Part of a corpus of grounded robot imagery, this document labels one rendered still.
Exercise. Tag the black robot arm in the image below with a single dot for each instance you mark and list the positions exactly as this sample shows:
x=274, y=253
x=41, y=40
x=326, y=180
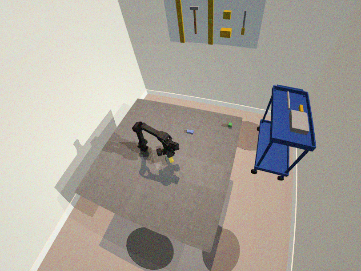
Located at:
x=160, y=135

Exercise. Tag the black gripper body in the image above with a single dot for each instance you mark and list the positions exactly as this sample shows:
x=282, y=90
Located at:
x=160, y=152

